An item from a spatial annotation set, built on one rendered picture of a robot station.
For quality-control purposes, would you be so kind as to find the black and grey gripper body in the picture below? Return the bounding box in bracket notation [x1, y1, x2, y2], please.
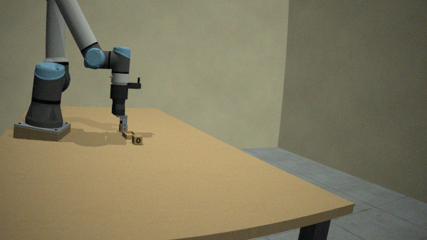
[110, 73, 141, 116]

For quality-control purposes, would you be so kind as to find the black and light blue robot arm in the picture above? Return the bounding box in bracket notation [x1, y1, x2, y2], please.
[25, 0, 130, 128]

